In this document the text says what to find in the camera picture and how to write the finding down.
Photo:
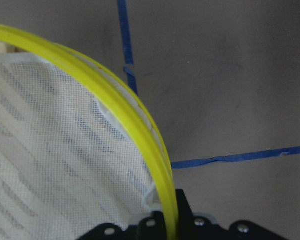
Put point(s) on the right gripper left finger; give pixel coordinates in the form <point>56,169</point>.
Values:
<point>144,226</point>

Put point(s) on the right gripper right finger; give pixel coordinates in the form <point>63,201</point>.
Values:
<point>202,226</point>

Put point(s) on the yellow steamer layer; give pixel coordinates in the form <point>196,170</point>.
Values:
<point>147,139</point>

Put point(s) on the white mesh steamer cloth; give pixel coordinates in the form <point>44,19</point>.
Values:
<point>66,164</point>

